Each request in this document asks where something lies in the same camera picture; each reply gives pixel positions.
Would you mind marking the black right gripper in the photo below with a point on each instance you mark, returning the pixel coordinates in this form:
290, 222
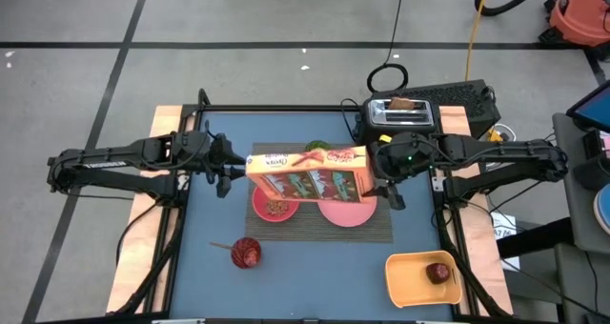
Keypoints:
405, 164

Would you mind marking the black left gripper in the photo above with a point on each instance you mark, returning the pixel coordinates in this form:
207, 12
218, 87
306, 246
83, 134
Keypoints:
220, 155

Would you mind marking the orange Cheerios cereal box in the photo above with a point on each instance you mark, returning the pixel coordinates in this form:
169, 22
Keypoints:
310, 176

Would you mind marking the dark red apple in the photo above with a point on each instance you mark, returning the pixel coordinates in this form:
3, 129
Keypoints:
437, 273

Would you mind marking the brown toast slice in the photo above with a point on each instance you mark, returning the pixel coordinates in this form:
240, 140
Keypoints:
401, 103

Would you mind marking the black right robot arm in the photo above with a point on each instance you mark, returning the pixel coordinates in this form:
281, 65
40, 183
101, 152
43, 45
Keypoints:
500, 152

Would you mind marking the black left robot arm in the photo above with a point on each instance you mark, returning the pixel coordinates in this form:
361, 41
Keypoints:
119, 152

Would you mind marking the red bowl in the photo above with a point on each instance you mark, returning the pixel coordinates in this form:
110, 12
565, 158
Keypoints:
262, 209

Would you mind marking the pink plate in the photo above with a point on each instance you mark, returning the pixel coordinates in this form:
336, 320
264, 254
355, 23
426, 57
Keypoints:
348, 214

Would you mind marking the brown cereal heap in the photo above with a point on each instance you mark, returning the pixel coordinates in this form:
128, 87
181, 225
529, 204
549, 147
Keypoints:
277, 208

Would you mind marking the wooden stick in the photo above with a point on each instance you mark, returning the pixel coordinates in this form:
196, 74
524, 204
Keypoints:
220, 245

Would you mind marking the black two-slot toaster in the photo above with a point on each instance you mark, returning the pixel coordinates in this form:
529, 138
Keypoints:
405, 121

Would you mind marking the yellow plastic bin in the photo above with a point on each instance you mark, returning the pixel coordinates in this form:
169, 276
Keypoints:
410, 281

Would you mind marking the wooden side board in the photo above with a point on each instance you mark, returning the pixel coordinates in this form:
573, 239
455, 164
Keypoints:
143, 219
476, 219

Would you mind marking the green glass cup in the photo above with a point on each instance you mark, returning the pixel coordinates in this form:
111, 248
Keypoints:
317, 146

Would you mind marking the grey woven placemat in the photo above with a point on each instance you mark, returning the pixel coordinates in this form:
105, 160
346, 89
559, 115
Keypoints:
310, 233

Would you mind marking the white paper sheet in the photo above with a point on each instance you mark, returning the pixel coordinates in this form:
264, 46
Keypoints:
505, 228

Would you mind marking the grey desk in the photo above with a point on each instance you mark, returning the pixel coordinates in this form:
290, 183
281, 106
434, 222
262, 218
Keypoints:
572, 209

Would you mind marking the blue round disc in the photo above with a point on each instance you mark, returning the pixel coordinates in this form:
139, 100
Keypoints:
604, 209

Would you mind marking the monitor with blue screen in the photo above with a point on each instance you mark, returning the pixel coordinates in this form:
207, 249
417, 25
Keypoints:
595, 107

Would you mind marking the black aluminium table frame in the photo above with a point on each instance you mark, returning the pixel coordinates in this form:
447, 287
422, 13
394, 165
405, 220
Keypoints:
286, 108

